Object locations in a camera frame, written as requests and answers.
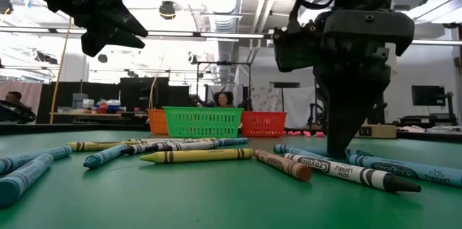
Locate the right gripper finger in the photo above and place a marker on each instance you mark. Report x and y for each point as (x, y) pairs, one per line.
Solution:
(343, 113)

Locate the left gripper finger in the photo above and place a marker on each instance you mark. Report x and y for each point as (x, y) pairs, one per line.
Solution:
(117, 39)
(124, 21)

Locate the yellow crayon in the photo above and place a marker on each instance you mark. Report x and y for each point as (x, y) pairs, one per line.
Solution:
(195, 155)
(94, 145)

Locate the white shade table lamp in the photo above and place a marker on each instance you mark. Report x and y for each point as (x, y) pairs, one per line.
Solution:
(375, 131)

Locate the yellow pole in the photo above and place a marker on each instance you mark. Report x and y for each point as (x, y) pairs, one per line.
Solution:
(57, 88)

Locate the brown crayon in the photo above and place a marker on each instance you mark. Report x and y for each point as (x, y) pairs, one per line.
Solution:
(283, 164)

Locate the red plastic basket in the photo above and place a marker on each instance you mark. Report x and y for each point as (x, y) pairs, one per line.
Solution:
(263, 124)

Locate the cluttered background table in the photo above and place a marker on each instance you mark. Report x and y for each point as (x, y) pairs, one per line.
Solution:
(90, 115)

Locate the black monitor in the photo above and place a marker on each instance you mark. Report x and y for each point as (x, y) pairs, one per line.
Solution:
(427, 95)

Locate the orange plastic basket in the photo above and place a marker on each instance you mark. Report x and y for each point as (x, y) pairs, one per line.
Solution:
(157, 122)

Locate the pink curtain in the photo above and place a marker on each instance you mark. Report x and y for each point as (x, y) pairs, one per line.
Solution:
(34, 91)

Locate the person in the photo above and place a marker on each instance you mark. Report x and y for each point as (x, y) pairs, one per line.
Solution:
(223, 99)
(13, 98)

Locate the green plastic basket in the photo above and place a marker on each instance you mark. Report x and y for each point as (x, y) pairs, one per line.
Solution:
(202, 122)

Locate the green table mat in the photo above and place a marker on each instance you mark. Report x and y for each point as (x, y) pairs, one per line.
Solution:
(231, 207)

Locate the black ceiling dome camera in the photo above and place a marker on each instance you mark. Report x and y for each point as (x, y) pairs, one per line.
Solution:
(167, 10)

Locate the black partition wall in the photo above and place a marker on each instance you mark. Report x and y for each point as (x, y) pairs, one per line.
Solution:
(108, 99)

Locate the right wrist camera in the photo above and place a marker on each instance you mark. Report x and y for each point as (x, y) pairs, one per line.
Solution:
(296, 50)

